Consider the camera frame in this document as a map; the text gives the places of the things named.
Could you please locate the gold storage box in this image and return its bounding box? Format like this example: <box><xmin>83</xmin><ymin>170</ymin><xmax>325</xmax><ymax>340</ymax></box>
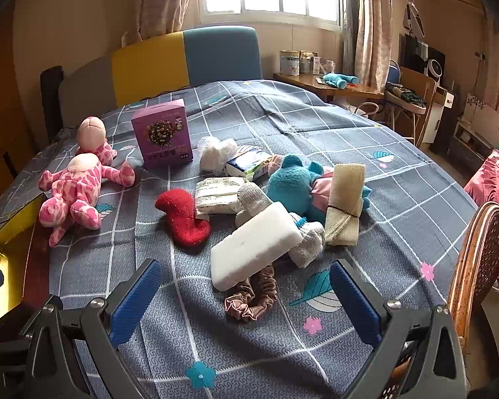
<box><xmin>0</xmin><ymin>195</ymin><xmax>50</xmax><ymax>319</ymax></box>

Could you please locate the red plush sock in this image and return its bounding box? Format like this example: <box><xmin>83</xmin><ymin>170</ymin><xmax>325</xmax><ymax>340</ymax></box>
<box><xmin>155</xmin><ymin>188</ymin><xmax>211</xmax><ymax>248</ymax></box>

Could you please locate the brown satin scrunchie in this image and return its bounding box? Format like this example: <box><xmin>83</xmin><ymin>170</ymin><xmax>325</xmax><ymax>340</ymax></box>
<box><xmin>224</xmin><ymin>265</ymin><xmax>277</xmax><ymax>323</ymax></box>

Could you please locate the white wet wipes pack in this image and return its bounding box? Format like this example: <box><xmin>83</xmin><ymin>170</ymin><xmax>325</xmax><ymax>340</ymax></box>
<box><xmin>195</xmin><ymin>177</ymin><xmax>246</xmax><ymax>220</ymax></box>

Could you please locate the beige mesh cloth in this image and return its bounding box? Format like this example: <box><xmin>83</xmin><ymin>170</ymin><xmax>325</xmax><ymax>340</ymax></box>
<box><xmin>324</xmin><ymin>163</ymin><xmax>365</xmax><ymax>246</ymax></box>

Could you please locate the grey white knit glove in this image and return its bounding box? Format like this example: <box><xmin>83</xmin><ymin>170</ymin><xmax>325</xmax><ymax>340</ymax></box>
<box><xmin>235</xmin><ymin>183</ymin><xmax>325</xmax><ymax>268</ymax></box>

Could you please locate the blue plush elephant toy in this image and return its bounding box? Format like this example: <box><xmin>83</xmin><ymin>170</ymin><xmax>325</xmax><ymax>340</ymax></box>
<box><xmin>267</xmin><ymin>154</ymin><xmax>364</xmax><ymax>225</ymax></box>

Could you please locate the white plastic bag bundle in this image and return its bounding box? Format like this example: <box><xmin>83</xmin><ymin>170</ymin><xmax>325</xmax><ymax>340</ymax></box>
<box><xmin>197</xmin><ymin>136</ymin><xmax>238</xmax><ymax>176</ymax></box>

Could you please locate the blue tissue packet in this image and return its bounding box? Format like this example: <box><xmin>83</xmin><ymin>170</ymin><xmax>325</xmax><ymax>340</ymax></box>
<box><xmin>225</xmin><ymin>146</ymin><xmax>273</xmax><ymax>182</ymax></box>

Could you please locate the wicker chair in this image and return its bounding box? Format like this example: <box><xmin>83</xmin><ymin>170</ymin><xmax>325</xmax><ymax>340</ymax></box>
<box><xmin>447</xmin><ymin>201</ymin><xmax>499</xmax><ymax>348</ymax></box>

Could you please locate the pink giraffe plush toy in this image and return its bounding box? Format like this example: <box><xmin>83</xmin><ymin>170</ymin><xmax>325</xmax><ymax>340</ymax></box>
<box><xmin>38</xmin><ymin>116</ymin><xmax>136</xmax><ymax>248</ymax></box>

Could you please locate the wooden wardrobe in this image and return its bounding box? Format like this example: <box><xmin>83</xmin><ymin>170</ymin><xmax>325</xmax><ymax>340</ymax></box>
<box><xmin>0</xmin><ymin>1</ymin><xmax>38</xmax><ymax>196</ymax></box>

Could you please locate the grey plaid bed sheet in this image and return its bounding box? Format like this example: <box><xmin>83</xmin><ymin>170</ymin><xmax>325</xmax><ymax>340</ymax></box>
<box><xmin>0</xmin><ymin>80</ymin><xmax>476</xmax><ymax>398</ymax></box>

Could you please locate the purple cardboard box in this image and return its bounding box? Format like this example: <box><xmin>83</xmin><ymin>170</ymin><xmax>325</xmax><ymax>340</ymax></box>
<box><xmin>131</xmin><ymin>99</ymin><xmax>194</xmax><ymax>170</ymax></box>

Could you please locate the white stool with shoes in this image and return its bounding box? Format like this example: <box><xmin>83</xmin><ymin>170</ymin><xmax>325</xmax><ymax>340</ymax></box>
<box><xmin>385</xmin><ymin>82</ymin><xmax>427</xmax><ymax>144</ymax></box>

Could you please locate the wooden desk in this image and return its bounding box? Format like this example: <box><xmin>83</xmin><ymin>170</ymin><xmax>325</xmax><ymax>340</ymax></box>
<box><xmin>273</xmin><ymin>73</ymin><xmax>385</xmax><ymax>103</ymax></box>

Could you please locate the grey yellow blue headboard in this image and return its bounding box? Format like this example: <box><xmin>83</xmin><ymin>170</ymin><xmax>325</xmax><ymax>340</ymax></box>
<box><xmin>58</xmin><ymin>25</ymin><xmax>262</xmax><ymax>126</ymax></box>

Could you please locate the small white fan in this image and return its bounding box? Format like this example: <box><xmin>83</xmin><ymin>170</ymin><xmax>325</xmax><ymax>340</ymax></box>
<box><xmin>425</xmin><ymin>59</ymin><xmax>442</xmax><ymax>83</ymax></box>

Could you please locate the blue plush toy on desk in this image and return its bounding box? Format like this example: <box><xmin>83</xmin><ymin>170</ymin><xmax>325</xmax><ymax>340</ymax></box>
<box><xmin>323</xmin><ymin>72</ymin><xmax>360</xmax><ymax>89</ymax></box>

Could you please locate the right beige curtain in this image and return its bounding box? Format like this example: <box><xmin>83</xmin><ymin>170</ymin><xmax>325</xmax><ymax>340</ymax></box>
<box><xmin>342</xmin><ymin>0</ymin><xmax>392</xmax><ymax>91</ymax></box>

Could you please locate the beige curtain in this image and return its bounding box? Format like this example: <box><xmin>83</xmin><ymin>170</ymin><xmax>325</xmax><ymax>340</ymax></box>
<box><xmin>342</xmin><ymin>0</ymin><xmax>392</xmax><ymax>91</ymax></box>
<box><xmin>120</xmin><ymin>0</ymin><xmax>190</xmax><ymax>48</ymax></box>

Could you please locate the white tin can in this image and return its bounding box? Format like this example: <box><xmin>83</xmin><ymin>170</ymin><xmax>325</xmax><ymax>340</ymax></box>
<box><xmin>279</xmin><ymin>51</ymin><xmax>300</xmax><ymax>76</ymax></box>

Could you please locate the left beige curtain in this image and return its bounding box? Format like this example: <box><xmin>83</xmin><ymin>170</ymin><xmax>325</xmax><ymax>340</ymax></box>
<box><xmin>120</xmin><ymin>0</ymin><xmax>190</xmax><ymax>48</ymax></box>

